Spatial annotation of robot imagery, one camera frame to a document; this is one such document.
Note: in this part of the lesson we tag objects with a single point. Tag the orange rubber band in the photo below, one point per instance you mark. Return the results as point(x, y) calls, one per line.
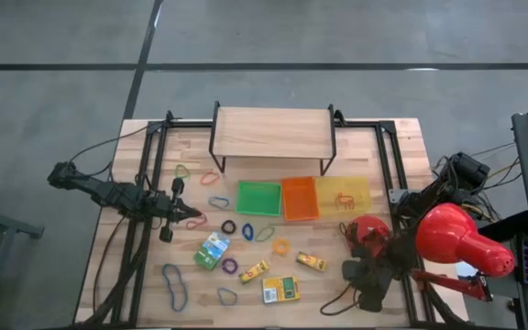
point(210, 183)
point(344, 198)

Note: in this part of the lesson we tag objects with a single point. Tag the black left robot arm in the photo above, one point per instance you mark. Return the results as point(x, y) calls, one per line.
point(108, 192)

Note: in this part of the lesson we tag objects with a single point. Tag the green plastic basket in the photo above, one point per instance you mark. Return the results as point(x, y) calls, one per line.
point(258, 198)

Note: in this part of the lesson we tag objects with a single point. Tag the large green crayon box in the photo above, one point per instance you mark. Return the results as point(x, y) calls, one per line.
point(212, 250)

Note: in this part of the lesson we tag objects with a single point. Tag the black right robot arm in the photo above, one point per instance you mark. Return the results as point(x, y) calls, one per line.
point(468, 172)

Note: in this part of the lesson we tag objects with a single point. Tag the black spiral coil band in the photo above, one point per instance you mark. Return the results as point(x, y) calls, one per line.
point(223, 227)

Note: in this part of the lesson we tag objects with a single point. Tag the yellow crayon box with barcode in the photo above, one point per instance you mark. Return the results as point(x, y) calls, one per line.
point(281, 289)

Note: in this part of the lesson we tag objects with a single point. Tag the small yellow crayon box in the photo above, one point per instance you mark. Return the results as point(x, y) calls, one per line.
point(311, 261)
point(253, 271)

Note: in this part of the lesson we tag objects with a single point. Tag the large blue rubber band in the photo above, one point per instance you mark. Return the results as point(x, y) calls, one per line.
point(163, 275)

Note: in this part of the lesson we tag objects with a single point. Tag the black metal table frame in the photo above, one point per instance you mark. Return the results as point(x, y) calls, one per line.
point(387, 126)

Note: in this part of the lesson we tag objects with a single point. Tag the orange plastic basket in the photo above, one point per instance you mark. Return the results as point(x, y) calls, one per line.
point(300, 199)

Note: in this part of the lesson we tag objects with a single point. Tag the yellow plastic basket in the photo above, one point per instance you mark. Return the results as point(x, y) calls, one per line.
point(328, 190)

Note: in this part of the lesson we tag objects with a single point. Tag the blue spiral coil band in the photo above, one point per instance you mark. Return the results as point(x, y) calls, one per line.
point(244, 232)

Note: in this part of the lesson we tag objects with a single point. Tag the purple spiral coil band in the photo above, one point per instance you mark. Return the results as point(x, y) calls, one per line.
point(223, 266)

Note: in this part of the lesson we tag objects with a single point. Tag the red desk lamp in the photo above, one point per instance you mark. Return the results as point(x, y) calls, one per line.
point(452, 234)

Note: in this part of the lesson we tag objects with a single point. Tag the yellow spiral coil band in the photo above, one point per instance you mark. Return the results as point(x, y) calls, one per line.
point(274, 247)

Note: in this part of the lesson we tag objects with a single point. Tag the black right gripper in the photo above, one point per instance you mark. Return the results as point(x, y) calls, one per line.
point(374, 275)

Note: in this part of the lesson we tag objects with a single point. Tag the wooden shelf riser black legs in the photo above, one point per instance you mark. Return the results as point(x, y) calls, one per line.
point(273, 133)

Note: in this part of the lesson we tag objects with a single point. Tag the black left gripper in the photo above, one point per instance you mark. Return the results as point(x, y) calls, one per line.
point(168, 208)

